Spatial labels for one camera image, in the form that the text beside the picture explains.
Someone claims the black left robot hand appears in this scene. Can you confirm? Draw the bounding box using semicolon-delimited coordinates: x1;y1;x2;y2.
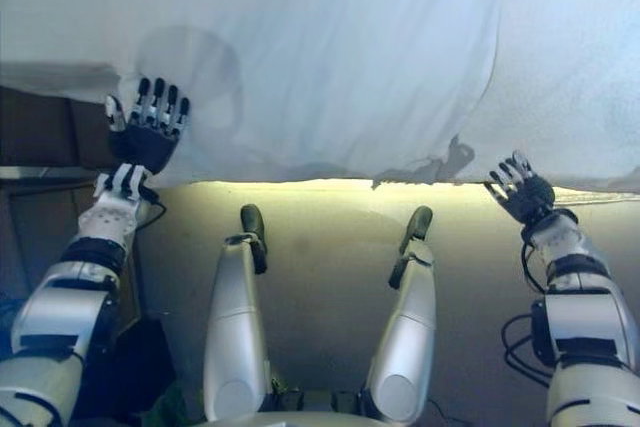
103;75;192;176

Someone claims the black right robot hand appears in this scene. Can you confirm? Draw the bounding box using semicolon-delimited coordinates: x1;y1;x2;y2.
483;149;556;226

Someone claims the white duvet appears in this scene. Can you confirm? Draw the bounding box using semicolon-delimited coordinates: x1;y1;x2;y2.
99;0;502;184

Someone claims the white bed sheet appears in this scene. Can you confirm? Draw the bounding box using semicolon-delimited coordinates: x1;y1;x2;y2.
0;0;132;98

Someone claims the silver right robot leg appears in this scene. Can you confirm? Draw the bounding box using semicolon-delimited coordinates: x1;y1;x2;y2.
363;205;439;426

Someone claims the silver robot leg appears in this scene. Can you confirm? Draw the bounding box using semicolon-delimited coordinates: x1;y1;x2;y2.
202;204;274;423
363;205;439;426

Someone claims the silver left robot leg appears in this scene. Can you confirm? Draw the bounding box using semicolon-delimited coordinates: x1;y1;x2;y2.
202;204;274;423

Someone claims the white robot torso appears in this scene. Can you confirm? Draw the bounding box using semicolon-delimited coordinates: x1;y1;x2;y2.
257;409;396;427

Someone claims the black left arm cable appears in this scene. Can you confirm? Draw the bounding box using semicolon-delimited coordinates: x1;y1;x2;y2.
137;185;169;228

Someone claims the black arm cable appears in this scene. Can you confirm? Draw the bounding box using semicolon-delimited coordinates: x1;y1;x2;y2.
499;239;557;389
137;185;169;228

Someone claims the dark brown bed frame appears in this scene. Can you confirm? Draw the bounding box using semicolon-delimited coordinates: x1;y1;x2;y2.
0;84;121;169

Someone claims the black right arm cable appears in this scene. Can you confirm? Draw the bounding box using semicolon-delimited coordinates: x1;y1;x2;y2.
499;239;557;389

